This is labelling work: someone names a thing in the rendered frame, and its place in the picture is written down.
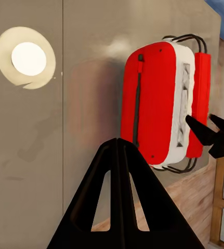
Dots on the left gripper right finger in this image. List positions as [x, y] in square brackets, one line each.
[168, 227]

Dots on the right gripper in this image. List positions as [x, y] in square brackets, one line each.
[208, 137]

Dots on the radio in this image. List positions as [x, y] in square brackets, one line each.
[163, 83]

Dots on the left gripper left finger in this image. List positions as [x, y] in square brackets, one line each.
[74, 231]

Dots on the coffee table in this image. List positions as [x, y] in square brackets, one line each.
[62, 66]

